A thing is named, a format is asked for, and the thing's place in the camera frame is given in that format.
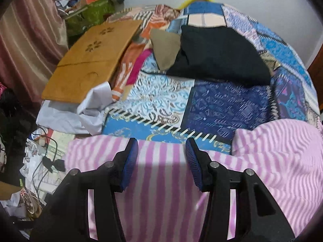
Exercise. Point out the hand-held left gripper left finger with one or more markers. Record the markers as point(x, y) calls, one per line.
point(130, 166)

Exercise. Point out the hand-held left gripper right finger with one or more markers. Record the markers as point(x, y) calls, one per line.
point(194, 166)

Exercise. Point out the pink white striped towel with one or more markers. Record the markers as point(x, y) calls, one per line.
point(161, 181)

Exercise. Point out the blue patchwork quilt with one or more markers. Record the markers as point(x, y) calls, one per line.
point(214, 105)

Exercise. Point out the white cloth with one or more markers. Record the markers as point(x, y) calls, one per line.
point(83, 116)

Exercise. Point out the wooden lap board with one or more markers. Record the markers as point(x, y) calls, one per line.
point(85, 63)

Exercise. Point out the orange striped printed sheet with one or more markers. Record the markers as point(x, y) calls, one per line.
point(131, 53)

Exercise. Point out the black cloth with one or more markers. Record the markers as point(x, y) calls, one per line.
point(219, 53)

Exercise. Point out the olive cloth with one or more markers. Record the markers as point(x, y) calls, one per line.
point(165, 48)

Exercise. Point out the striped pink curtain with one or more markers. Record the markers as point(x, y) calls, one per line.
point(27, 37)

